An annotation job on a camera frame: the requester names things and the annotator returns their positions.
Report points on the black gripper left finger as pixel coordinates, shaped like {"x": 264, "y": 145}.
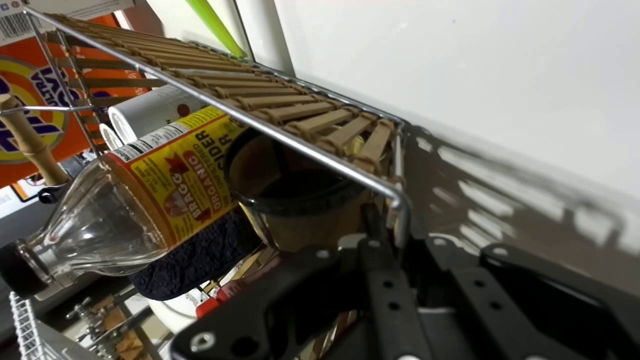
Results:
{"x": 393, "y": 300}

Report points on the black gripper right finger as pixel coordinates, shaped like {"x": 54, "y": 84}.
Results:
{"x": 506, "y": 312}

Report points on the dark blue knit cloth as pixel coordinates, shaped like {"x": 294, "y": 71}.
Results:
{"x": 192, "y": 261}

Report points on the clear vinegar bottle yellow label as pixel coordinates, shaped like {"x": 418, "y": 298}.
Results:
{"x": 181, "y": 180}

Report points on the large white cylinder can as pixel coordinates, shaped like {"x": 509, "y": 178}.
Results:
{"x": 157, "y": 111}

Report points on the small white cylinder can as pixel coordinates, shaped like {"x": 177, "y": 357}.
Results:
{"x": 111, "y": 137}

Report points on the green plastic stick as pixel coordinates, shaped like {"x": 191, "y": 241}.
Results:
{"x": 213, "y": 27}

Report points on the orange detergent box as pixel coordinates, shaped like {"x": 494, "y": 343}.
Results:
{"x": 33, "y": 73}

